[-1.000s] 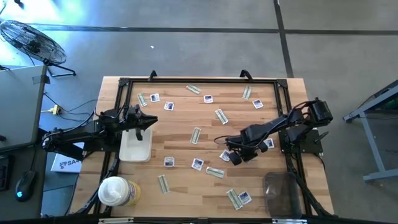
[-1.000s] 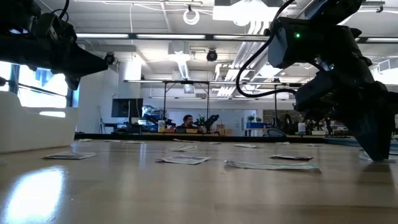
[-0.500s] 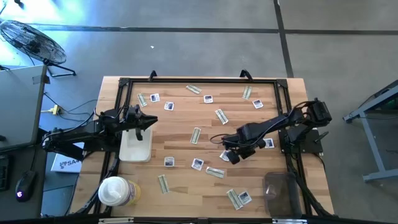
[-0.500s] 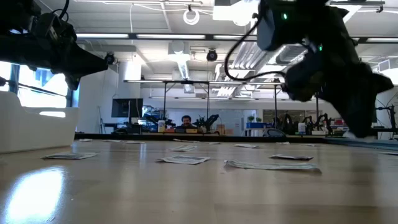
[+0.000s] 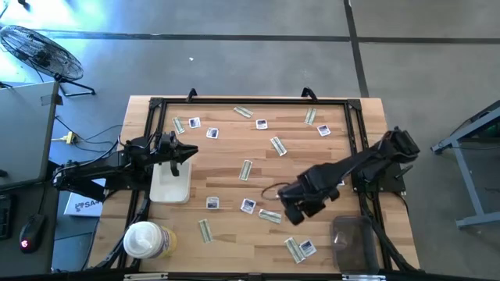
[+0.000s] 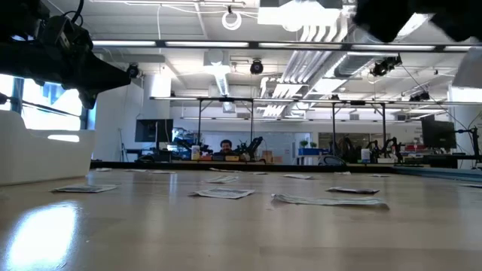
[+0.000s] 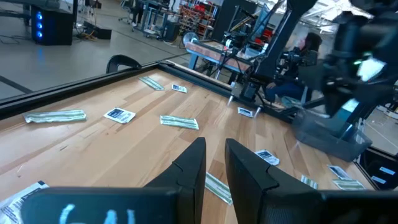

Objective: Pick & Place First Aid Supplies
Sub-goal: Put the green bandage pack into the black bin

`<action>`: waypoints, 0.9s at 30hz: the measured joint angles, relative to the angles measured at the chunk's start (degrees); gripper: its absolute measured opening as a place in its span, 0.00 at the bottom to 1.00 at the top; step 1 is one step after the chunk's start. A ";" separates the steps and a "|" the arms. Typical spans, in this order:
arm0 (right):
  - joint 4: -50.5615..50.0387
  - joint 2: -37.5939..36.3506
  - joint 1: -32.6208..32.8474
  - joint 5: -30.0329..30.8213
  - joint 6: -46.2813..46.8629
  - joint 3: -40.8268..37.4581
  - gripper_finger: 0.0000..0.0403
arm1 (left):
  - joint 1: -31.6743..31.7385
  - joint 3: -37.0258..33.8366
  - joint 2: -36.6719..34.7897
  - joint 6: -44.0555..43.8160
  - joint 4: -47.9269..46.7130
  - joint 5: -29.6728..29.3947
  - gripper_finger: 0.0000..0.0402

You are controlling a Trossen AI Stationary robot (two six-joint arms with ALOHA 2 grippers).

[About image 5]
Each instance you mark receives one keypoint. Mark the yellow power plug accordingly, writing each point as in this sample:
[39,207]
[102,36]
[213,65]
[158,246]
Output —
[69,137]

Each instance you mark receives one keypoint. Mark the clear smoky plastic bin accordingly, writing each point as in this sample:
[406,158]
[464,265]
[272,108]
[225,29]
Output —
[351,253]

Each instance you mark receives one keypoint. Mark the grey metal table frame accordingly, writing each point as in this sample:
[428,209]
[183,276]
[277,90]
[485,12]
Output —
[466,183]

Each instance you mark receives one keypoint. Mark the black floor fan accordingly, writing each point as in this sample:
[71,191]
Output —
[43,54]

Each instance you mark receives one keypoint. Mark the grey side table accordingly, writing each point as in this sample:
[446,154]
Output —
[23,132]

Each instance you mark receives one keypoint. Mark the black table clamp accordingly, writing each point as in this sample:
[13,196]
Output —
[308,93]
[191,94]

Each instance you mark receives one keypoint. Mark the black computer mouse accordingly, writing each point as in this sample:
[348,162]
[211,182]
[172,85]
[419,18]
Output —
[33,232]

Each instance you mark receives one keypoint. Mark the white printed cardboard box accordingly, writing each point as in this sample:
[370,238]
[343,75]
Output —
[84,207]

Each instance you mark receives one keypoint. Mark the black keyboard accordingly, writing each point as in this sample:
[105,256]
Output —
[4,216]

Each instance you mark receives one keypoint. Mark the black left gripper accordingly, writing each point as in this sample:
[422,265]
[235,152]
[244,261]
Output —
[177,154]

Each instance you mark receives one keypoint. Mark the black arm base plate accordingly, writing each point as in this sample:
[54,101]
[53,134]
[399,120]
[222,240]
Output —
[390,183]

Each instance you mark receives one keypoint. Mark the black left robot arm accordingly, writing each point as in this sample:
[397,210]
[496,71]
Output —
[97,171]

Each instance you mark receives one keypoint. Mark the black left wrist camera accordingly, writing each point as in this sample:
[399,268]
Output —
[168,138]

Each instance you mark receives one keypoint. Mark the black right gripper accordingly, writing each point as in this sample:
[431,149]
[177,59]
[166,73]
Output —
[318,185]

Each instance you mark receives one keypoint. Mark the white plastic bin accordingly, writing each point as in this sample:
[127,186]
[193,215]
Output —
[170,191]

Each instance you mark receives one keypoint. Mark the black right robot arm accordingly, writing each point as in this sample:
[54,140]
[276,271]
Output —
[363,160]

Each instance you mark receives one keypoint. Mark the white-lidded yellow wipes canister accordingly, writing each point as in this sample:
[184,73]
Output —
[142,239]

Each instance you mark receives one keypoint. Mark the dark grey desk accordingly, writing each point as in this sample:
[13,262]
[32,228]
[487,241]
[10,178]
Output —
[15,257]

